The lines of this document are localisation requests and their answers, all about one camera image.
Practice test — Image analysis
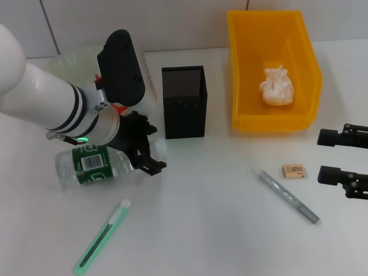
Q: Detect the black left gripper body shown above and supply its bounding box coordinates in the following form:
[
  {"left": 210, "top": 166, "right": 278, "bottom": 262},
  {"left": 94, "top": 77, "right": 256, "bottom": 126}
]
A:
[{"left": 114, "top": 110, "right": 151, "bottom": 162}]

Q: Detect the orange fruit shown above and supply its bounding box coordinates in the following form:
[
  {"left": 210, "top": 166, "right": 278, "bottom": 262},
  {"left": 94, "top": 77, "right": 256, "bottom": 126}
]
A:
[{"left": 93, "top": 74, "right": 128, "bottom": 114}]

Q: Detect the clear green-label water bottle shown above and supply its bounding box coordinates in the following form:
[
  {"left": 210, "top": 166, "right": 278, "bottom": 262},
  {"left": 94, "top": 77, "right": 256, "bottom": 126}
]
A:
[{"left": 55, "top": 143, "right": 136, "bottom": 190}]

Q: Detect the white paper ball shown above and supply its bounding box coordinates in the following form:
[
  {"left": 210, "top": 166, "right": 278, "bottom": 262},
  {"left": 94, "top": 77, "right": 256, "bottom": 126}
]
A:
[{"left": 259, "top": 65, "right": 296, "bottom": 106}]

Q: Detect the beige eraser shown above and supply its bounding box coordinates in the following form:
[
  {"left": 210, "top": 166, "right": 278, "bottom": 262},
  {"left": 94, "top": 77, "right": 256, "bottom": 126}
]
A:
[{"left": 282, "top": 163, "right": 306, "bottom": 181}]

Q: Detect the black mesh pen holder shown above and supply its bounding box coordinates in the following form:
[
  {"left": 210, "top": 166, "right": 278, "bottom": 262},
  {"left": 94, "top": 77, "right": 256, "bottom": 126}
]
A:
[{"left": 161, "top": 65, "right": 208, "bottom": 140}]

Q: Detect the grey pen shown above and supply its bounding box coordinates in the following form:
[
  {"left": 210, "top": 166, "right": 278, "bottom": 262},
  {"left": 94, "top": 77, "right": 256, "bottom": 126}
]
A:
[{"left": 258, "top": 169, "right": 320, "bottom": 224}]

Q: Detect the pale green glass fruit plate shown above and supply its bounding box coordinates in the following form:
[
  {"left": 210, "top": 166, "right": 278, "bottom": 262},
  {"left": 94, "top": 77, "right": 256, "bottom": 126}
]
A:
[{"left": 43, "top": 44, "right": 158, "bottom": 116}]

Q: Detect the green utility knife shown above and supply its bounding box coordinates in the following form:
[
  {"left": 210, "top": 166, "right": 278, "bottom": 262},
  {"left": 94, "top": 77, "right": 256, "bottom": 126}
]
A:
[{"left": 73, "top": 200, "right": 132, "bottom": 276}]

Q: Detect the yellow plastic bin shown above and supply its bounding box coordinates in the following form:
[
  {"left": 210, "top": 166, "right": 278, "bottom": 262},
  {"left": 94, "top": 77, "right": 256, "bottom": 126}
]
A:
[{"left": 227, "top": 10, "right": 323, "bottom": 132}]

